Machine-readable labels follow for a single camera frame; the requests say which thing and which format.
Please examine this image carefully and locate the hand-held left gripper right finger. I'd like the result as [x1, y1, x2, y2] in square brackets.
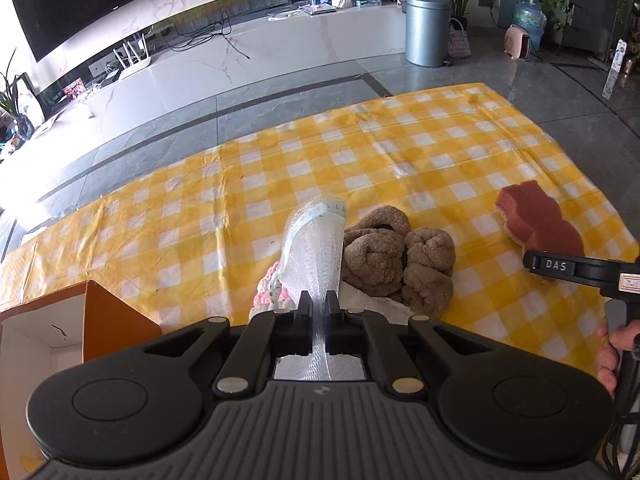
[325, 291, 497, 397]

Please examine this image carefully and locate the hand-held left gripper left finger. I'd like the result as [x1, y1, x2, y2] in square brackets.
[144, 291, 314, 397]

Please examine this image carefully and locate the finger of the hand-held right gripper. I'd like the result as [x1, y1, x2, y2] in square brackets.
[522, 248, 620, 287]

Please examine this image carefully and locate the white translucent foam pouch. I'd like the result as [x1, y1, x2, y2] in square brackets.
[272, 192, 369, 384]

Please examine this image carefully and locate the orange cardboard box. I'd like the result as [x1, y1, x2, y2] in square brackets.
[0, 280, 164, 476]

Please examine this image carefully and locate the person's right hand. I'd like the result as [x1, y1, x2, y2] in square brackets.
[596, 319, 640, 397]

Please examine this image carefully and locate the pink white knitted item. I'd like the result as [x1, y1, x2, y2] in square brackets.
[248, 259, 296, 322]

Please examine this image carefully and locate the brown fluffy towel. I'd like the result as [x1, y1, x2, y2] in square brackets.
[341, 205, 457, 319]

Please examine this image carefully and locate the yellow checkered tablecloth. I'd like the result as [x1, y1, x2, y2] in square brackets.
[0, 82, 640, 387]

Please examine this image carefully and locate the white printed strip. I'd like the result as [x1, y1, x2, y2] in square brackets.
[602, 39, 629, 102]

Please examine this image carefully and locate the pink space heater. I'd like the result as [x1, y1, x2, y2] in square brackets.
[503, 23, 537, 61]

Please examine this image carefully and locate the blue water bottle with pump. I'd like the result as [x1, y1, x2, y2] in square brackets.
[513, 0, 547, 51]

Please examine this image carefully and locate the dark cabinet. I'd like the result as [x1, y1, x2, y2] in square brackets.
[564, 0, 640, 62]

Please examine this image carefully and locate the white marble tv console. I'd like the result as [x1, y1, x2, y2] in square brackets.
[0, 0, 424, 182]

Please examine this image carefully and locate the grey blue trash can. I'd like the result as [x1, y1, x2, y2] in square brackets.
[403, 0, 452, 68]

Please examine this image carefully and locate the long-leaf plant in woven basket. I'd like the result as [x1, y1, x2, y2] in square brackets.
[422, 0, 504, 59]

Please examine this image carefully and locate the white wifi router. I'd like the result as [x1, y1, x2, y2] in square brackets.
[112, 32, 152, 79]

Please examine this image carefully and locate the white paper sheet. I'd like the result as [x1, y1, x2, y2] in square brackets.
[29, 109, 64, 139]

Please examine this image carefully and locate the green plant in glass vase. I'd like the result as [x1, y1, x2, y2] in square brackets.
[0, 49, 37, 142]

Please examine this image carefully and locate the black flat television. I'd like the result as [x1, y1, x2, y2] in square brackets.
[4, 0, 226, 64]

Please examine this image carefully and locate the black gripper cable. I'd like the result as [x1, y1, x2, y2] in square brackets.
[597, 407, 640, 480]

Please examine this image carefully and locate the white cable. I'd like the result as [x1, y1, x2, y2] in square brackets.
[267, 4, 312, 22]

